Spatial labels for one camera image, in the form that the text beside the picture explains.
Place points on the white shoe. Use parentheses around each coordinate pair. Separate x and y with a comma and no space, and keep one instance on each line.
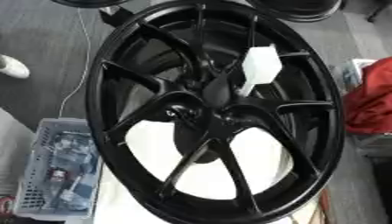
(13,67)

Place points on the white perforated plastic basket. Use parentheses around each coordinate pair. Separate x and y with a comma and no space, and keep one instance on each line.
(58,163)

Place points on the red cloth bag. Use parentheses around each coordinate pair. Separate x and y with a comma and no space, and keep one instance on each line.
(370,99)

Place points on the black spoked wheel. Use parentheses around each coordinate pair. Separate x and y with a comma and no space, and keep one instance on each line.
(153,84)

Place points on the black round wheel rim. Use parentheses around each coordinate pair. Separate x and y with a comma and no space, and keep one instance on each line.
(89,2)
(301,10)

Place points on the white pin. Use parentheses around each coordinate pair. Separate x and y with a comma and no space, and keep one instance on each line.
(260,65)

